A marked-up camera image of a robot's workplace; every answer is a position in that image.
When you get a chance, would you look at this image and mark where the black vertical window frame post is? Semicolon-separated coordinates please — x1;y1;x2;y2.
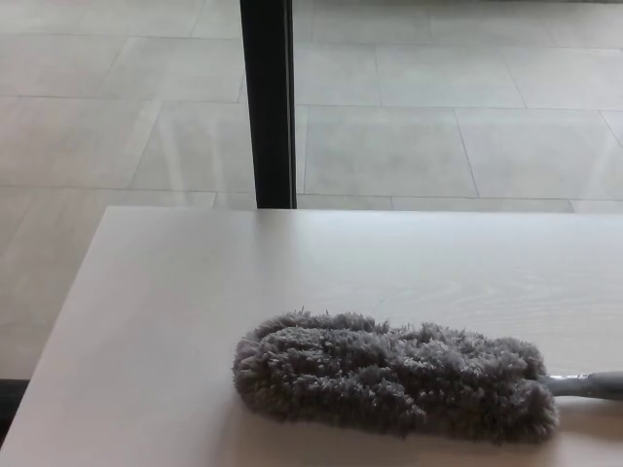
239;0;298;210

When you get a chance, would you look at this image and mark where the dark floor baseboard strip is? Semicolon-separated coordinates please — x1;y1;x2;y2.
0;377;34;419

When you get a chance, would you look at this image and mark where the grey fluffy microfibre duster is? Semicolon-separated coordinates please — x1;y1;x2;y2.
231;306;623;446

